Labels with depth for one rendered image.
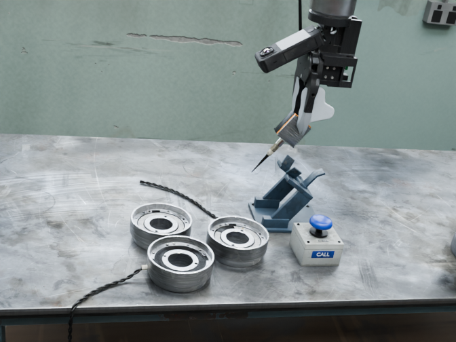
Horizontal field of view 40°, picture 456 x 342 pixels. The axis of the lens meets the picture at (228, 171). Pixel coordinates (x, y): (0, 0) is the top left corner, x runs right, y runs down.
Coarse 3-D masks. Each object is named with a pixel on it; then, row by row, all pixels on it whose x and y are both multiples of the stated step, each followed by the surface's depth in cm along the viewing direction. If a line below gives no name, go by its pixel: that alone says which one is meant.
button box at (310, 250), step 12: (300, 228) 110; (312, 228) 110; (300, 240) 108; (312, 240) 107; (324, 240) 107; (336, 240) 108; (300, 252) 108; (312, 252) 106; (324, 252) 107; (336, 252) 108; (300, 264) 108; (312, 264) 108; (324, 264) 108; (336, 264) 109
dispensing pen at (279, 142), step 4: (292, 112) 112; (288, 116) 112; (284, 120) 112; (280, 124) 113; (276, 128) 113; (276, 132) 112; (276, 140) 114; (280, 140) 113; (276, 144) 113; (280, 144) 113; (272, 148) 113; (276, 148) 113; (268, 152) 114; (272, 152) 114; (268, 156) 114; (264, 160) 114; (260, 164) 115
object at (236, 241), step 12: (228, 216) 111; (240, 216) 112; (216, 228) 109; (252, 228) 111; (264, 228) 109; (216, 240) 104; (228, 240) 106; (240, 240) 110; (252, 240) 107; (264, 240) 108; (216, 252) 104; (228, 252) 103; (240, 252) 103; (252, 252) 103; (264, 252) 106; (228, 264) 104; (240, 264) 104; (252, 264) 105
